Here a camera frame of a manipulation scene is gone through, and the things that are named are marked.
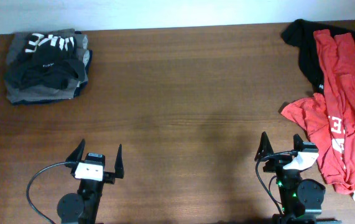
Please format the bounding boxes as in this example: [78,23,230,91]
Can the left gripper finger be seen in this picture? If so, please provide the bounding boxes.
[114,144,124,179]
[65,139,86,162]

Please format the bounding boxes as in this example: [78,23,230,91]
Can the red t-shirt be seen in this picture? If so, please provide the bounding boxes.
[281,29,355,201]

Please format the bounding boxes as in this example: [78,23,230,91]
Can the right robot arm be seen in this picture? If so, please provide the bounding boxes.
[254,132,342,224]

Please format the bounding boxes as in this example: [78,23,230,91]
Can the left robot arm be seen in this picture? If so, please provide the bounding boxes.
[57,139,124,224]

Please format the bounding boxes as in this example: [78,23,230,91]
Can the grey folded garment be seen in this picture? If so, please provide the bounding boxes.
[4,28,90,104]

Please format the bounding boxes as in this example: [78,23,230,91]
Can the black shirt with white letters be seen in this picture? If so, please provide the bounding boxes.
[4,33,85,90]

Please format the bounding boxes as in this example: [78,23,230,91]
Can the black t-shirt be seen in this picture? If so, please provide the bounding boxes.
[280,19,355,94]

